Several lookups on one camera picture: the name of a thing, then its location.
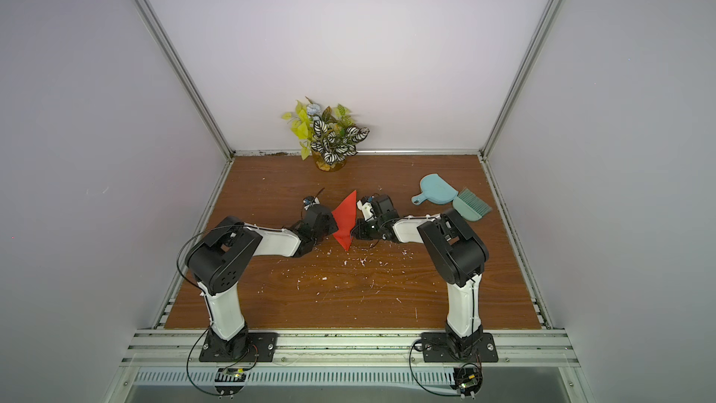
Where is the red square paper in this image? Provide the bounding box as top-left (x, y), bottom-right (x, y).
top-left (332, 190), bottom-right (357, 252)

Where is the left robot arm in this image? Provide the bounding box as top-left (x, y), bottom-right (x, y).
top-left (185, 204), bottom-right (337, 343)

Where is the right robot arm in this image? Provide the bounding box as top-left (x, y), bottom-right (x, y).
top-left (352, 195), bottom-right (490, 343)

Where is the light blue dustpan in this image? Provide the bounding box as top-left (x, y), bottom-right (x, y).
top-left (411, 174), bottom-right (458, 205)

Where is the artificial plant in amber vase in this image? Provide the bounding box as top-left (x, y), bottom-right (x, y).
top-left (282, 97), bottom-right (370, 173)

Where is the green hand brush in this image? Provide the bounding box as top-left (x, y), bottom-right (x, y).
top-left (452, 188), bottom-right (492, 222)

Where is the right small circuit board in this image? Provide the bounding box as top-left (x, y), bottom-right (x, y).
top-left (453, 365), bottom-right (484, 399)

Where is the small circuit board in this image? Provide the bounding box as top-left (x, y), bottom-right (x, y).
top-left (214, 368), bottom-right (247, 399)
top-left (453, 365), bottom-right (484, 399)

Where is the left small circuit board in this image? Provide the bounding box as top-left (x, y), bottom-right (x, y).
top-left (214, 368), bottom-right (247, 399)

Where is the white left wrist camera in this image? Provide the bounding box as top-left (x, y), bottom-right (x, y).
top-left (302, 196), bottom-right (320, 210)

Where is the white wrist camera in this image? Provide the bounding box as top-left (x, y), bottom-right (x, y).
top-left (302, 196), bottom-right (320, 210)
top-left (356, 196), bottom-right (376, 221)

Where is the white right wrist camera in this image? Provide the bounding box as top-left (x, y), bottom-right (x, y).
top-left (356, 196), bottom-right (376, 221)

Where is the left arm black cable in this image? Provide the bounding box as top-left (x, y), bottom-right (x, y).
top-left (175, 225), bottom-right (236, 292)

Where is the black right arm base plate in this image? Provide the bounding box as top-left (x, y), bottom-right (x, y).
top-left (421, 332), bottom-right (499, 363)

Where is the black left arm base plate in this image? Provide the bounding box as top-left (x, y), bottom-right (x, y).
top-left (199, 329), bottom-right (279, 363)

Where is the aluminium front rail frame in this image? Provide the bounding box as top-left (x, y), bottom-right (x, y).
top-left (104, 329), bottom-right (595, 402)

